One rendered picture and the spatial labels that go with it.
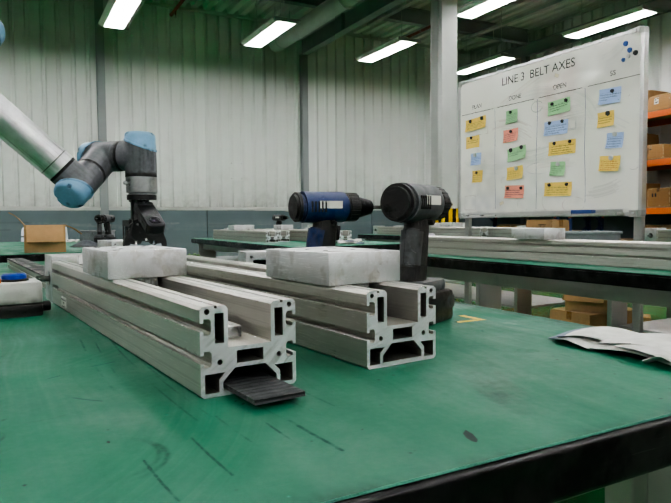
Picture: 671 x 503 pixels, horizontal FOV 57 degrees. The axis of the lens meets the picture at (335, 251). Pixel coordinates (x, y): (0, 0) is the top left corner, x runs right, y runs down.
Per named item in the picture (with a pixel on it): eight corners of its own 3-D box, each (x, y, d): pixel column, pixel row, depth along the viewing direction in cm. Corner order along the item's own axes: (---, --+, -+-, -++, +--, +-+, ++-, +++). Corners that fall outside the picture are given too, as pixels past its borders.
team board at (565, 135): (436, 345, 454) (436, 79, 444) (488, 338, 478) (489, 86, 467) (613, 396, 322) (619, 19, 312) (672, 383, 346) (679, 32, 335)
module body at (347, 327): (148, 296, 133) (147, 257, 133) (192, 292, 139) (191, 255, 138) (367, 369, 67) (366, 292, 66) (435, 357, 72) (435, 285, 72)
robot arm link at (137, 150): (131, 135, 156) (162, 133, 154) (132, 178, 156) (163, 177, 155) (114, 130, 148) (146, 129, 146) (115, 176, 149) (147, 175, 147)
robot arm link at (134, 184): (161, 176, 151) (127, 175, 146) (161, 195, 151) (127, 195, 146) (151, 178, 157) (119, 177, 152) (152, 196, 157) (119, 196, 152)
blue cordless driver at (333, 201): (286, 302, 121) (285, 192, 120) (373, 296, 129) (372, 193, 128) (301, 307, 114) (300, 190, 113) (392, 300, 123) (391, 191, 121)
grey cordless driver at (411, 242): (373, 326, 93) (372, 182, 92) (430, 309, 110) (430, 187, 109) (418, 331, 89) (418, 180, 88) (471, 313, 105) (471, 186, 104)
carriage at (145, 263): (83, 289, 95) (81, 247, 95) (153, 284, 102) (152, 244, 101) (108, 300, 82) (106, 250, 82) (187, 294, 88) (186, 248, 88)
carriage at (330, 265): (266, 296, 85) (265, 248, 85) (332, 290, 91) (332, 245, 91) (328, 310, 72) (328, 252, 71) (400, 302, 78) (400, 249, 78)
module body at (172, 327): (53, 303, 123) (51, 261, 122) (105, 299, 128) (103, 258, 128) (201, 399, 56) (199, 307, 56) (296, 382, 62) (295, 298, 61)
